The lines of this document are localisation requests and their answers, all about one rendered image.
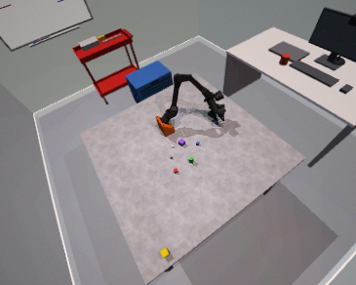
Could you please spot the small yellow block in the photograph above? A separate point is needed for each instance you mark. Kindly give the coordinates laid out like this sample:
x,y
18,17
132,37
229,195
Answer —
x,y
164,252

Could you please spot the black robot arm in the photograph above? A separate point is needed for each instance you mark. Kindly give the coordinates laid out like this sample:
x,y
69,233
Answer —
x,y
178,78

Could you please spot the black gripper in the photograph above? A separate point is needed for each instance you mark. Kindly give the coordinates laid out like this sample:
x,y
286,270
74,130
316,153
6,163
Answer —
x,y
216,111

